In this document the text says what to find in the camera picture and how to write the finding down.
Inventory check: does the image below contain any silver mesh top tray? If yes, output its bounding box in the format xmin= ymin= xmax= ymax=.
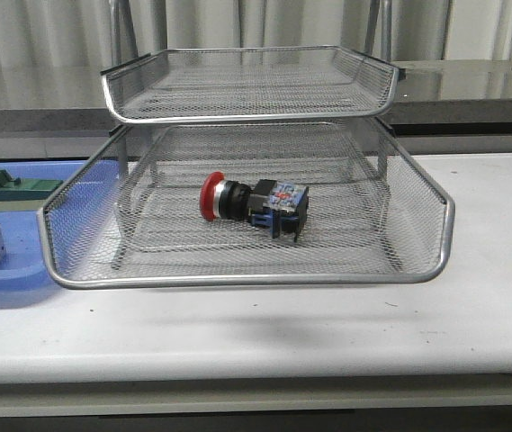
xmin=101 ymin=46 xmax=401 ymax=124

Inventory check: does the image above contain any grey metal rack frame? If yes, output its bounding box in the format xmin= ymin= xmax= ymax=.
xmin=109 ymin=0 xmax=403 ymax=272

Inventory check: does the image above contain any green terminal block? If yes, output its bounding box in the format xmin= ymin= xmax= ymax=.
xmin=0 ymin=169 xmax=63 ymax=202

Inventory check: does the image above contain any blue plastic tray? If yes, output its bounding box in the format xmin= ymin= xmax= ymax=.
xmin=0 ymin=161 xmax=119 ymax=292

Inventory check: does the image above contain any red emergency stop button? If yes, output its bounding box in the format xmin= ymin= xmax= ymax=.
xmin=199 ymin=171 xmax=309 ymax=240

